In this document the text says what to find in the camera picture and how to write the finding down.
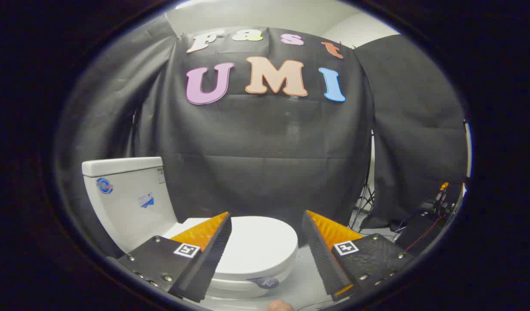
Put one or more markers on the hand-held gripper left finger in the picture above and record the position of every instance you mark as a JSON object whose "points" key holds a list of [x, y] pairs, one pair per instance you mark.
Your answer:
{"points": [[213, 255]]}

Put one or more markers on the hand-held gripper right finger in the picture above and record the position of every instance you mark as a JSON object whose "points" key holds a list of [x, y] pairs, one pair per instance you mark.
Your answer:
{"points": [[321, 259]]}

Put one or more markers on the white toilet lid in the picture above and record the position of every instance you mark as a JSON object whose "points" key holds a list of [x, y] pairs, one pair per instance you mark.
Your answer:
{"points": [[256, 246]]}

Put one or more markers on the white toilet seat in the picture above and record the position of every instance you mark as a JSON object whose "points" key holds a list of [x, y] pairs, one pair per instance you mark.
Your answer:
{"points": [[234, 284]]}

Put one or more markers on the white toilet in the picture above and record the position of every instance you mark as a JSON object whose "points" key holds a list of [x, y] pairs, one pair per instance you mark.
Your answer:
{"points": [[126, 207]]}

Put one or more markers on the black backdrop cloth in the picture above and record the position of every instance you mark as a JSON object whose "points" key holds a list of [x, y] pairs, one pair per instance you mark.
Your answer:
{"points": [[264, 142]]}

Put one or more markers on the white tank cover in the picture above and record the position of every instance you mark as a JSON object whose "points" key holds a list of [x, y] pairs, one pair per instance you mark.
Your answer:
{"points": [[122, 166]]}

